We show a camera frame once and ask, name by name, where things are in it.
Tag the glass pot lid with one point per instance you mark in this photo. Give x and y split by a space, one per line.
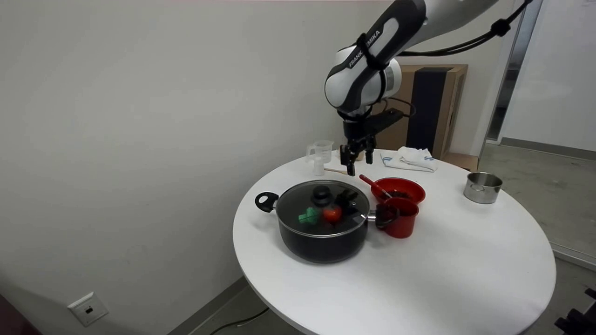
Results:
323 210

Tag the white wall socket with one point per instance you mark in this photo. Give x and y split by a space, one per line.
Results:
88 310

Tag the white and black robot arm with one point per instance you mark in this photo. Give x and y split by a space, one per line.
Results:
368 70

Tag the cardboard box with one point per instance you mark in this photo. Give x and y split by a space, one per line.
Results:
397 135

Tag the red handled metal spoon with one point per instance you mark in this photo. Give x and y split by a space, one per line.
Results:
375 187

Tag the black cooking pot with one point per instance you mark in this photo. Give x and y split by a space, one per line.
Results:
315 249

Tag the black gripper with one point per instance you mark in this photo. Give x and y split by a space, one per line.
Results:
362 135

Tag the small steel pot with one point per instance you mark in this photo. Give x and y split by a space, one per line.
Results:
483 187

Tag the small wooden spoon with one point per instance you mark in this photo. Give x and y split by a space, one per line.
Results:
340 173

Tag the white folded cloth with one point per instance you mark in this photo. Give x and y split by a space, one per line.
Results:
409 160

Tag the red bowl with coffee beans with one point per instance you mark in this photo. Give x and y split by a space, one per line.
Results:
403 189

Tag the red mug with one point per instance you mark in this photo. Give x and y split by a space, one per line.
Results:
397 217

